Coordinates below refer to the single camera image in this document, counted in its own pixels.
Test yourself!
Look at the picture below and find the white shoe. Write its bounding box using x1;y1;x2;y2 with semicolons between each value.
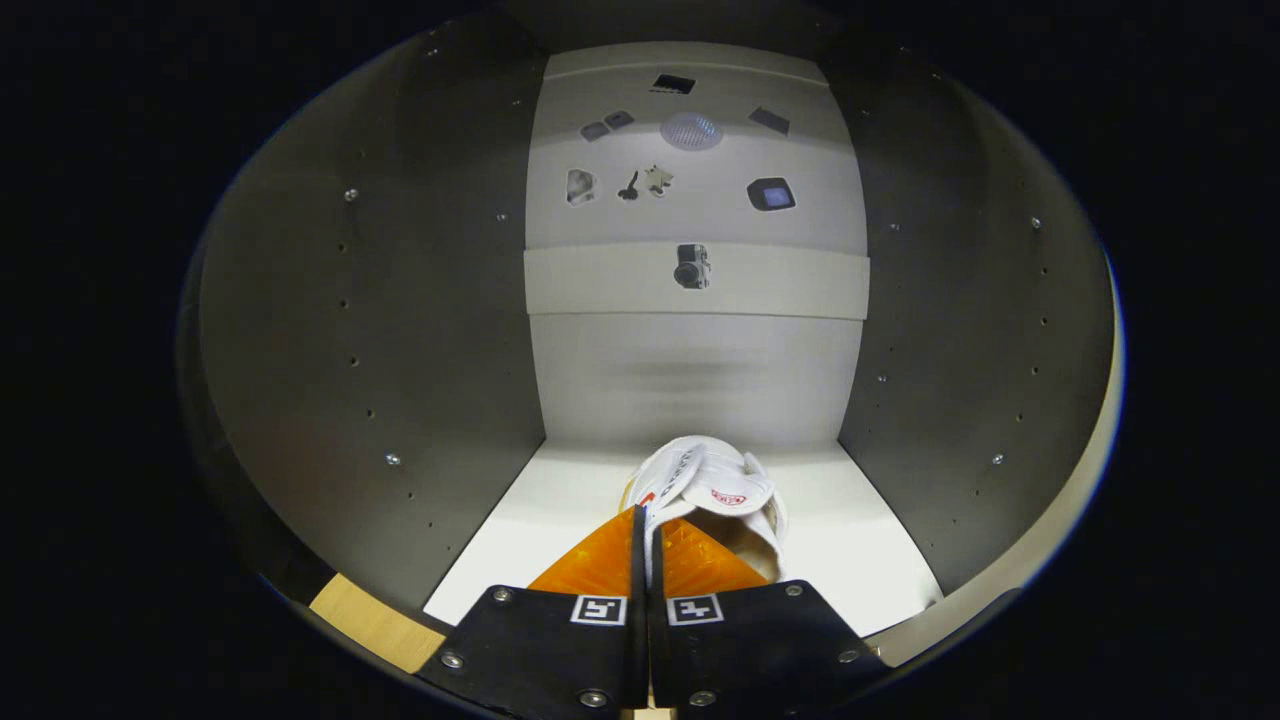
622;435;791;586

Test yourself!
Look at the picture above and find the white cabinet shelf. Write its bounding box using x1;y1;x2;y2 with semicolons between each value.
422;440;946;641

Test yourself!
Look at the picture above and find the dark grey shoe cabinet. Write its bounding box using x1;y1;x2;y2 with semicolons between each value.
178;10;1126;681

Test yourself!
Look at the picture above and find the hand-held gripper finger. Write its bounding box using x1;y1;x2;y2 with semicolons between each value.
648;515;891;716
415;505;651;720

